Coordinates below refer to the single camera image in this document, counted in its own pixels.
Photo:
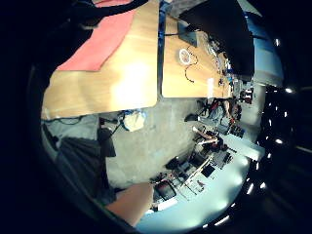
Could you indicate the pink cloth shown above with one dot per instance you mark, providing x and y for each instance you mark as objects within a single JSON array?
[{"x": 102, "y": 44}]

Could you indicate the blue table divider strip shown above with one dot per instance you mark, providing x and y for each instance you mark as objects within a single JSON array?
[{"x": 161, "y": 48}]

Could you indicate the grey monitor stand base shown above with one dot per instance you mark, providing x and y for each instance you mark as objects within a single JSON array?
[{"x": 188, "y": 34}]

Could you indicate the white tape roll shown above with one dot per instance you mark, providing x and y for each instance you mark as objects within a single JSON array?
[{"x": 184, "y": 56}]

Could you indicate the white crumpled bag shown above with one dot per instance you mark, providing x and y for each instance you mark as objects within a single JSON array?
[{"x": 134, "y": 120}]

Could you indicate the black monitor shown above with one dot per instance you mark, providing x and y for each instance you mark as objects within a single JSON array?
[{"x": 224, "y": 32}]

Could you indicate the the person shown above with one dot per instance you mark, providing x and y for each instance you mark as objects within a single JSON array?
[{"x": 83, "y": 162}]

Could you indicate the black tablet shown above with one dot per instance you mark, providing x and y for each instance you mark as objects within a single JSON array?
[{"x": 165, "y": 190}]

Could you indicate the white shelf board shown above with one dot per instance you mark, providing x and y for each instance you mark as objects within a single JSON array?
[{"x": 243, "y": 146}]

